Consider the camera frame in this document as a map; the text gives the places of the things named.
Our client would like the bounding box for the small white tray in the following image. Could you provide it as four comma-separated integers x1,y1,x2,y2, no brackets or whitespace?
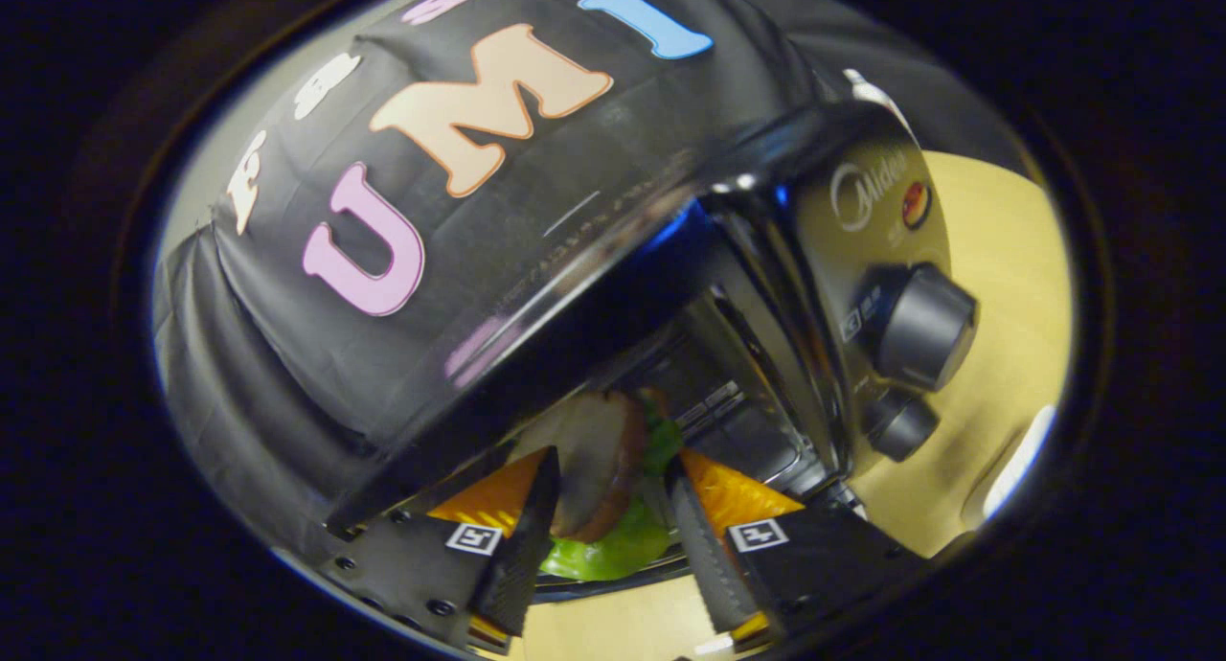
982,405,1057,520

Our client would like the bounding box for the black toaster oven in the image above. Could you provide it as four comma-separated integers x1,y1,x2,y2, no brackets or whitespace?
326,101,980,604

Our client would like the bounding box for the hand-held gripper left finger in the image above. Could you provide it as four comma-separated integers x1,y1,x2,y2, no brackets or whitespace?
321,445,561,654

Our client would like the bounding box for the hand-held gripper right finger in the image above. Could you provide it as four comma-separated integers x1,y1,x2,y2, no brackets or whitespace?
668,447,925,648

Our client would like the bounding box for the toast lettuce sandwich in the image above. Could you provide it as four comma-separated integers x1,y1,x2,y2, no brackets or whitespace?
508,388,686,582

